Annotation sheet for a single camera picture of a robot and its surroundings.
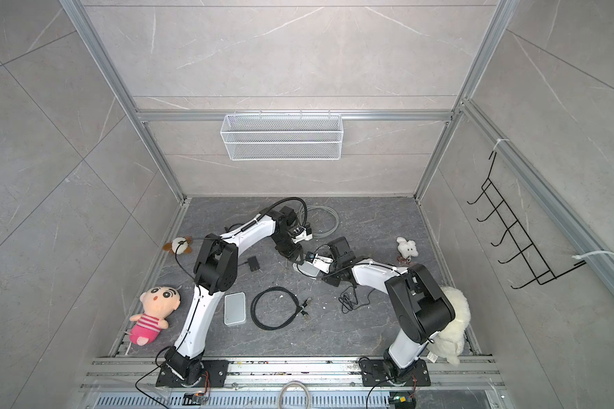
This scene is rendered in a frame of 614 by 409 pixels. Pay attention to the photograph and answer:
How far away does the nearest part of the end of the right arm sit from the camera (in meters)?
0.68

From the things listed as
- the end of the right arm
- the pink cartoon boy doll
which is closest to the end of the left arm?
the end of the right arm

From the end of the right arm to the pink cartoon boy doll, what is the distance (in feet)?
1.70

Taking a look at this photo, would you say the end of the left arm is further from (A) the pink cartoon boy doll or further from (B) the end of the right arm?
(A) the pink cartoon boy doll

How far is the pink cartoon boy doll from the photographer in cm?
77
